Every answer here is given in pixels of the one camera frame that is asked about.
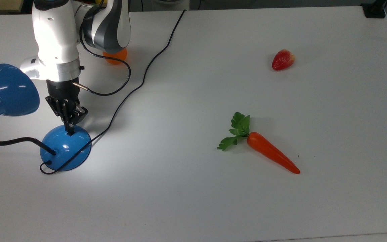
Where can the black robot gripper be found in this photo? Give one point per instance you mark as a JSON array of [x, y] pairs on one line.
[[63, 89]]

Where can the orange toy carrot with leaves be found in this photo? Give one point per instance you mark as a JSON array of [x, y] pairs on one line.
[[270, 153]]

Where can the blue gooseneck desk lamp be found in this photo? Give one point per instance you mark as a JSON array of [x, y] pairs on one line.
[[64, 151]]

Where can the red toy strawberry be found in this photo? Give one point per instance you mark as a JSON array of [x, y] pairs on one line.
[[282, 60]]

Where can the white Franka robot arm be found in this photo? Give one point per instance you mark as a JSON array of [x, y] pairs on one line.
[[54, 37]]

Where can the black table corner clamp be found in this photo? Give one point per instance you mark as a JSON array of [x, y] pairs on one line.
[[374, 10]]

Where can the orange mandarin fruit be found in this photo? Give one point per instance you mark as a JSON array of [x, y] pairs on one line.
[[117, 57]]

